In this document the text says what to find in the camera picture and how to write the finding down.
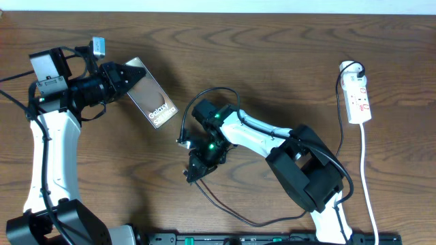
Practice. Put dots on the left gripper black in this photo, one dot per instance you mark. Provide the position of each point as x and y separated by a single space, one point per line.
113 72

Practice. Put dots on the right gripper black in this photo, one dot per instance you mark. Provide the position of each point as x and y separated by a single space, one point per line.
196 160

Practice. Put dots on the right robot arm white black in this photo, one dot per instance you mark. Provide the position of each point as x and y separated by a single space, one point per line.
306 169

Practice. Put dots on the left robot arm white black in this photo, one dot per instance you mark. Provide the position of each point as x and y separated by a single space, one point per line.
53 212

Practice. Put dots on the white power strip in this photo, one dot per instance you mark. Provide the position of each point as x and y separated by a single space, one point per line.
354 84

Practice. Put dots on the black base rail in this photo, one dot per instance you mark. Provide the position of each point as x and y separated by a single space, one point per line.
250 239

